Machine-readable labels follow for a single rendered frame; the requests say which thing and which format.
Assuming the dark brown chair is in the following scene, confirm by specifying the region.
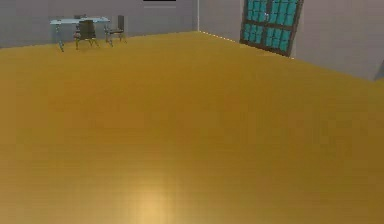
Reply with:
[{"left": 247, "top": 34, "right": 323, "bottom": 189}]
[
  {"left": 73, "top": 19, "right": 100, "bottom": 51},
  {"left": 108, "top": 14, "right": 128, "bottom": 44}
]

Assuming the teal paned glass door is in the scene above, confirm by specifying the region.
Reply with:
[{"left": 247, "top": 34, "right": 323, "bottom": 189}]
[{"left": 239, "top": 0, "right": 305, "bottom": 58}]

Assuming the pale blue glass table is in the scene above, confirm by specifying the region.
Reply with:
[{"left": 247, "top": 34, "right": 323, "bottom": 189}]
[{"left": 49, "top": 15, "right": 114, "bottom": 53}]

